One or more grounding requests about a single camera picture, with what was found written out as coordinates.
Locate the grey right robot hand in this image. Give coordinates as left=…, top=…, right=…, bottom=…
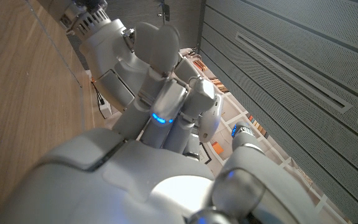
left=0, top=77, right=323, bottom=224

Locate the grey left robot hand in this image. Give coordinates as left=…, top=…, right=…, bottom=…
left=61, top=0, right=203, bottom=113

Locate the white power strip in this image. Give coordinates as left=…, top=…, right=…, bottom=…
left=99, top=96, right=114, bottom=119

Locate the printed bookshelf backdrop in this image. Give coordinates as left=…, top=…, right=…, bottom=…
left=178, top=46, right=354, bottom=224

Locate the black power strip cord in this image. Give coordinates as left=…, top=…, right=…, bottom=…
left=91, top=79, right=106, bottom=106

